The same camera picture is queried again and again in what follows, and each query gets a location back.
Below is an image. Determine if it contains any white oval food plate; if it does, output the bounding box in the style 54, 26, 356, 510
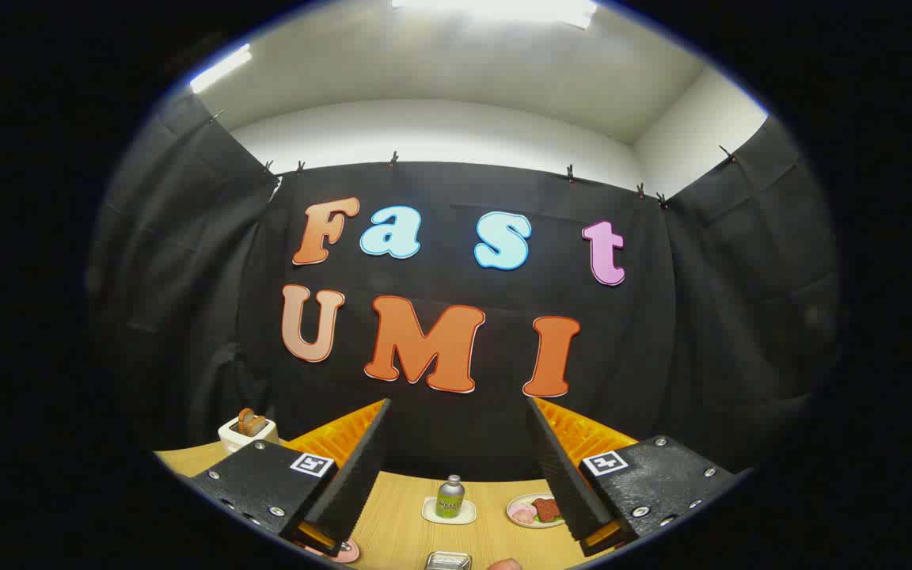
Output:
507, 493, 567, 529

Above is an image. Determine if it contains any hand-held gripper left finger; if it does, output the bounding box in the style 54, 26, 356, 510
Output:
185, 397, 393, 559

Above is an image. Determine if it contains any green soda bottle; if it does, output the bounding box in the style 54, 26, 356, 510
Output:
435, 475, 466, 519

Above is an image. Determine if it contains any white square coaster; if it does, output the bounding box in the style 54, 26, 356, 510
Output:
422, 496, 478, 526

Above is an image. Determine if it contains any white toaster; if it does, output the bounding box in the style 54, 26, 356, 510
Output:
218, 413, 279, 454

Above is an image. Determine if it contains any pink round plate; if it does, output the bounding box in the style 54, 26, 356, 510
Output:
302, 538, 362, 564

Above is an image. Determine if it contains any large ceiling light panel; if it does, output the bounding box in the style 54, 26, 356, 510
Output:
391, 0, 599, 30

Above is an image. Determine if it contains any narrow ceiling light strip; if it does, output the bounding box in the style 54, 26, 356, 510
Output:
190, 44, 253, 93

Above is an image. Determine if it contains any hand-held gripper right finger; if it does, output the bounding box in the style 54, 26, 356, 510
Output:
526, 396, 748, 559

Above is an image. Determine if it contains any black backdrop cloth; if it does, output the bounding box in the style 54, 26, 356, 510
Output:
88, 93, 841, 484

